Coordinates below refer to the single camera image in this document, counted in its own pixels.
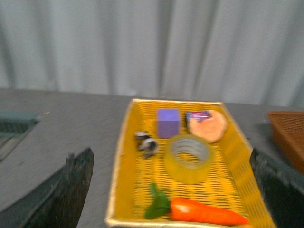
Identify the green tray at left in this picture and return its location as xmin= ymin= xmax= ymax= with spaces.
xmin=0 ymin=110 xmax=40 ymax=161

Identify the purple foam cube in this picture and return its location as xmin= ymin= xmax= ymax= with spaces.
xmin=156 ymin=109 xmax=181 ymax=139

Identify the small red snack packet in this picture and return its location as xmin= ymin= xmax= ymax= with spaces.
xmin=186 ymin=110 xmax=210 ymax=123

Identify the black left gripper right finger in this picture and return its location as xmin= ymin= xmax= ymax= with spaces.
xmin=249 ymin=149 xmax=304 ymax=228

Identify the toy croissant bread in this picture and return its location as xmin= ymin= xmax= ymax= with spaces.
xmin=187 ymin=110 xmax=228 ymax=143

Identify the brown wicker basket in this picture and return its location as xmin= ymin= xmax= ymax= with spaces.
xmin=267 ymin=111 xmax=304 ymax=173

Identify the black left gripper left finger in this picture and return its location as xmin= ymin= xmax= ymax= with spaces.
xmin=0 ymin=148 xmax=94 ymax=228

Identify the yellow woven basket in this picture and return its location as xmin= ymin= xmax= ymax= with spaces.
xmin=105 ymin=99 xmax=275 ymax=228

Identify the black white panda figure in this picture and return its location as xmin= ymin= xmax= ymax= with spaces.
xmin=135 ymin=131 xmax=159 ymax=159

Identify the orange toy carrot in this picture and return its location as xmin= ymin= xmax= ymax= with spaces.
xmin=144 ymin=183 xmax=249 ymax=226

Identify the clear yellowish tape roll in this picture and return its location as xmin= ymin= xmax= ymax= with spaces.
xmin=164 ymin=134 xmax=215 ymax=185

